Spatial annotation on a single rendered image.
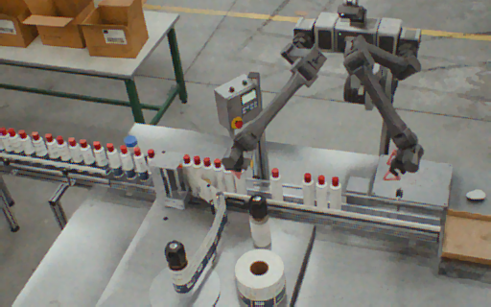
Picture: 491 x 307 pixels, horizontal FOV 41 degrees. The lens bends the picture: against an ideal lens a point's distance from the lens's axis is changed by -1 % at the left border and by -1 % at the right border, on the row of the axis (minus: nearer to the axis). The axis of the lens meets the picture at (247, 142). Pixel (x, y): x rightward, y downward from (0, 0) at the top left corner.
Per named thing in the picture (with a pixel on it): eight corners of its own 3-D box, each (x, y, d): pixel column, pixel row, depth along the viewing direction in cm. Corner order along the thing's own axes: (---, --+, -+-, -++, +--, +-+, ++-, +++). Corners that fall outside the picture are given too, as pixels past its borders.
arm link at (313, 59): (334, 59, 268) (317, 42, 266) (313, 83, 268) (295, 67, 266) (303, 56, 312) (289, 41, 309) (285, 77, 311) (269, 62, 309)
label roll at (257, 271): (274, 316, 264) (272, 294, 255) (230, 301, 272) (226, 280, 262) (292, 277, 278) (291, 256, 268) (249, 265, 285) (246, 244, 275)
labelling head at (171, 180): (158, 204, 318) (148, 166, 301) (168, 186, 327) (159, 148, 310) (184, 209, 314) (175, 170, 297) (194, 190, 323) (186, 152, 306)
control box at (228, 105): (218, 123, 297) (213, 88, 285) (247, 106, 304) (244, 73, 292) (231, 132, 291) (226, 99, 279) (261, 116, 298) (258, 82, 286)
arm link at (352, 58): (356, 28, 262) (338, 39, 269) (362, 57, 257) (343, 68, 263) (419, 58, 291) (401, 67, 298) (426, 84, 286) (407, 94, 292)
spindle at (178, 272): (171, 295, 275) (158, 251, 257) (178, 278, 281) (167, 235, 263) (190, 299, 273) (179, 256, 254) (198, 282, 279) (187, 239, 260)
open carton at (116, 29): (80, 64, 440) (65, 16, 416) (109, 25, 477) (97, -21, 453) (132, 67, 431) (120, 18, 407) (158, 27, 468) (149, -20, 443)
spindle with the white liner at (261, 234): (249, 250, 291) (244, 204, 272) (256, 235, 297) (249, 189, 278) (268, 254, 289) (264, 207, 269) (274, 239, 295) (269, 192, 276)
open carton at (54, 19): (27, 55, 457) (10, 8, 433) (64, 16, 494) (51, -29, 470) (82, 60, 444) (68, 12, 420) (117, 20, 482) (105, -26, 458)
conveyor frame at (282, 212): (110, 187, 338) (107, 180, 335) (119, 173, 346) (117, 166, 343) (437, 243, 290) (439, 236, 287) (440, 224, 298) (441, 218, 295)
